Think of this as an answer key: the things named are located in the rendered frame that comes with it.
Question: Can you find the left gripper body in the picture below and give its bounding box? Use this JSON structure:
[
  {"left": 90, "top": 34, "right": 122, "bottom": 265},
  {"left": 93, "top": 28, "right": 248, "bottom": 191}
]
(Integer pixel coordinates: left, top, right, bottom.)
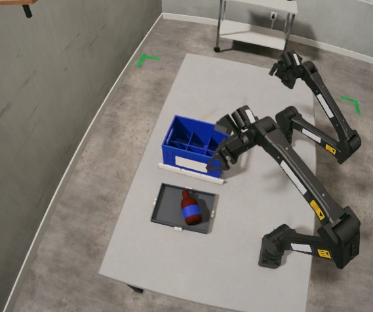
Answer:
[{"left": 217, "top": 143, "right": 250, "bottom": 165}]

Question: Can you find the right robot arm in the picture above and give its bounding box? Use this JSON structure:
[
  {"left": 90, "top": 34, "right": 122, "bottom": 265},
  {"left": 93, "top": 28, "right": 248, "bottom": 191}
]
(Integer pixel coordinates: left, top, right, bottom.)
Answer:
[{"left": 275, "top": 50, "right": 361, "bottom": 164}]

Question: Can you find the blue plastic crate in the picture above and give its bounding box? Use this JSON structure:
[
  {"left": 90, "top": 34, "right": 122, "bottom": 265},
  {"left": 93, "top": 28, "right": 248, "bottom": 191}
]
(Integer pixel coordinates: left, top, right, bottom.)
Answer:
[{"left": 161, "top": 115, "right": 228, "bottom": 178}]

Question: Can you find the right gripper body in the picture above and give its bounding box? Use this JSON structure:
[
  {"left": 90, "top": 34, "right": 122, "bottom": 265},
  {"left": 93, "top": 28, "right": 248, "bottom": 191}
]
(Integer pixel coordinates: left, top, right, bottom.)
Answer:
[{"left": 271, "top": 63, "right": 296, "bottom": 90}]

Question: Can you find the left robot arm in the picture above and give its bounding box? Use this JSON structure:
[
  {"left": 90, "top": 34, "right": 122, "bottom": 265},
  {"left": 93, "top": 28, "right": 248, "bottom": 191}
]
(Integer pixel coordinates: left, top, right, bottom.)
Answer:
[{"left": 214, "top": 106, "right": 361, "bottom": 269}]

